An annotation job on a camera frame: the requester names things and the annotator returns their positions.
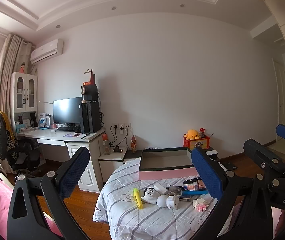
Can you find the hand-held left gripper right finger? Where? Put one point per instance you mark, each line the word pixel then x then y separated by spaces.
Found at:
pixel 207 176

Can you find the yellow highlighter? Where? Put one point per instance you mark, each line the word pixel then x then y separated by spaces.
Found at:
pixel 138 197

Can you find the red storage box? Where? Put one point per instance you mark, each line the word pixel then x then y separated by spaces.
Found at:
pixel 196 143

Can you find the yellow patterned cloth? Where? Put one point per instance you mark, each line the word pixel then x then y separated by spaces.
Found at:
pixel 6 120

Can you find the beige curtain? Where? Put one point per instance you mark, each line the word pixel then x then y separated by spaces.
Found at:
pixel 7 67

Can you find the bottle with orange cap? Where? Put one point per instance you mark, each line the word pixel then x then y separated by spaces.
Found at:
pixel 105 143

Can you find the yellow octopus plush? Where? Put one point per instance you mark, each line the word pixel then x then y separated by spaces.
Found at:
pixel 192 134

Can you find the black keyboard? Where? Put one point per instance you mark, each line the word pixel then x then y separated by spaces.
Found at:
pixel 65 129

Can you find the white desk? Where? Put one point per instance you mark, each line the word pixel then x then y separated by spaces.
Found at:
pixel 57 137

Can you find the anatomical torso model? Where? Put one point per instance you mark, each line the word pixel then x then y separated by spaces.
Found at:
pixel 133 143

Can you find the white paw-shaped adapter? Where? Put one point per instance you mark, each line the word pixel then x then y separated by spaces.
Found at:
pixel 149 195

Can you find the blue pink block toy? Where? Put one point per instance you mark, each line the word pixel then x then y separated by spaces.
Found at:
pixel 191 187

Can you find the white plug adapter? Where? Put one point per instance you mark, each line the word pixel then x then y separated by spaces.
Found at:
pixel 172 202

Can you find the blue white box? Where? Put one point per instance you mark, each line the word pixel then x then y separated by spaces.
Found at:
pixel 43 121

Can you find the blue and gold slim box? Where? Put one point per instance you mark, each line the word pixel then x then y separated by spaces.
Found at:
pixel 185 198

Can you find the white wall socket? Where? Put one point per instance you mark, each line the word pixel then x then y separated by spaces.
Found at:
pixel 126 125

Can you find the black computer monitor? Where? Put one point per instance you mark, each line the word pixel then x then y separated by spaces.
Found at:
pixel 67 110

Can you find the red triangular ornament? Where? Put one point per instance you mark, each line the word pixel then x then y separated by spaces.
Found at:
pixel 91 78

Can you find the pink box with green rim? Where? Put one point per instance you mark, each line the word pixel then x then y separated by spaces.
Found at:
pixel 166 165

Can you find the small doll figure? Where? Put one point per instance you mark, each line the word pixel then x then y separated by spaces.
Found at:
pixel 22 67

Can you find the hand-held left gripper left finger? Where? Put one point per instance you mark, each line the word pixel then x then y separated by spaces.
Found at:
pixel 75 171

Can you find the white cube charger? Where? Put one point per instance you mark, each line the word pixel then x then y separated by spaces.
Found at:
pixel 160 188

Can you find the black office chair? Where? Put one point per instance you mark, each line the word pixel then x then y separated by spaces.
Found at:
pixel 22 158

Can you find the dark jacket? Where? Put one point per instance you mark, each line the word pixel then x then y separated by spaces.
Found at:
pixel 0 137

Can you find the blue highlighter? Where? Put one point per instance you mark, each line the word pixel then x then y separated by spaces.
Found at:
pixel 195 192

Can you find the pink white block toy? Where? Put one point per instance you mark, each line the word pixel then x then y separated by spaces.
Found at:
pixel 200 204

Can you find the black floor scale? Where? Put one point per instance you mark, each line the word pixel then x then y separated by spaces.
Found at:
pixel 230 166

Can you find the white door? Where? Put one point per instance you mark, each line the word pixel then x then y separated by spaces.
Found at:
pixel 281 92

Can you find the white silver ball lamp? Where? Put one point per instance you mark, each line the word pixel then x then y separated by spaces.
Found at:
pixel 162 201

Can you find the small black device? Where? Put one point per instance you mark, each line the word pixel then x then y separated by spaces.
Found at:
pixel 117 150

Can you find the black projector box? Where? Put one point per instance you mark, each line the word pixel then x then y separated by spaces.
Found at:
pixel 89 93

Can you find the white glass-door cabinet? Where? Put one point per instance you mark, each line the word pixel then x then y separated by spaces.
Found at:
pixel 23 92

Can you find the black computer tower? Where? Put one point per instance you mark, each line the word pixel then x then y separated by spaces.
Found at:
pixel 90 117

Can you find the black hair clip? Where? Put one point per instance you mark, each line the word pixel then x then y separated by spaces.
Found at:
pixel 191 180

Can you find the striped white quilt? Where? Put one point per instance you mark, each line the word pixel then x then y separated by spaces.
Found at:
pixel 137 220

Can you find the white nightstand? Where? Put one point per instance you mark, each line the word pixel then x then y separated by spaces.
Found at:
pixel 111 162

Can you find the white air conditioner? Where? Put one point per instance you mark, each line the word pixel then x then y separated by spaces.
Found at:
pixel 46 51

